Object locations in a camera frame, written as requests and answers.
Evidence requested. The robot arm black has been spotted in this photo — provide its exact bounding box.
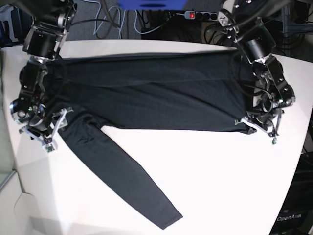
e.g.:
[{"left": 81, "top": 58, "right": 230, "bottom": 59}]
[
  {"left": 211, "top": 0, "right": 295, "bottom": 144},
  {"left": 9, "top": 0, "right": 77, "bottom": 153}
]

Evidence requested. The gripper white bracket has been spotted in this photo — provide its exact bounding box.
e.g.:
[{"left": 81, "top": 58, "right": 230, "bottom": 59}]
[
  {"left": 234, "top": 107, "right": 284, "bottom": 145},
  {"left": 19, "top": 105, "right": 73, "bottom": 153}
]

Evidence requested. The white cable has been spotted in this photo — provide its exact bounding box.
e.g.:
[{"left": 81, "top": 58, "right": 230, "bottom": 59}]
[{"left": 93, "top": 2, "right": 169, "bottom": 40}]

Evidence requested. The blue box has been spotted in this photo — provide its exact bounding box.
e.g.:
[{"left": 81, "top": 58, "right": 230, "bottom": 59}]
[{"left": 117, "top": 0, "right": 187, "bottom": 10}]

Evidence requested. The white power strip red switch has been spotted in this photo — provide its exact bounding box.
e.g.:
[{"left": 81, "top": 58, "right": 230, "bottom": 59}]
[{"left": 183, "top": 11, "right": 218, "bottom": 22}]

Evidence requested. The black long-sleeve T-shirt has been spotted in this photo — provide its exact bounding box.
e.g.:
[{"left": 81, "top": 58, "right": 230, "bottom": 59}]
[{"left": 44, "top": 51, "right": 253, "bottom": 229}]

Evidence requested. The black OpenArm equipment case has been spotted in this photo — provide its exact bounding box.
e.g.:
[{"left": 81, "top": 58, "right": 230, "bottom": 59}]
[{"left": 270, "top": 152, "right": 313, "bottom": 235}]

